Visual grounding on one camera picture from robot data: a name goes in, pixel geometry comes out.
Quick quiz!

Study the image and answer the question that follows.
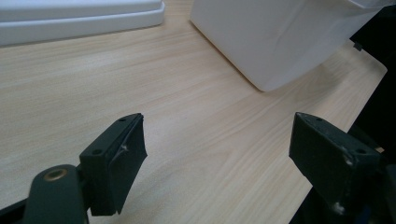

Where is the white plastic bin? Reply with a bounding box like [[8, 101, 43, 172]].
[[190, 0, 396, 92]]

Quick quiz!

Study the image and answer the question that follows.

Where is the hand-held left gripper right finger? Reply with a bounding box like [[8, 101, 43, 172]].
[[288, 111, 383, 216]]

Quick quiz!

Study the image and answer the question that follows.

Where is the white flat tray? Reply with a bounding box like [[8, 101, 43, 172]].
[[0, 0, 166, 48]]

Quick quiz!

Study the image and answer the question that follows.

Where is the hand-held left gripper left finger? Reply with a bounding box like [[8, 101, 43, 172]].
[[78, 112, 149, 217]]

